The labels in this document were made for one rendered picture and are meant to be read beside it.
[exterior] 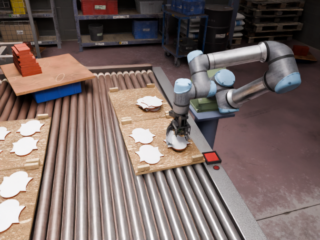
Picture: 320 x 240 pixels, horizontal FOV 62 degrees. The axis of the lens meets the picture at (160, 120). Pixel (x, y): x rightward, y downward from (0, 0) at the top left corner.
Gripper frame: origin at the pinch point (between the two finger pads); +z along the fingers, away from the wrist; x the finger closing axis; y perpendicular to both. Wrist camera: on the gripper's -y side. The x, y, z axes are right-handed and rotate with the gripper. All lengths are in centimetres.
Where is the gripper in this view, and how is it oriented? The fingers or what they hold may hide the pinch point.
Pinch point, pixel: (176, 141)
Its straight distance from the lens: 139.2
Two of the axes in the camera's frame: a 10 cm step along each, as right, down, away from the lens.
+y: 3.0, 5.5, -7.8
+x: 9.5, -1.5, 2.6
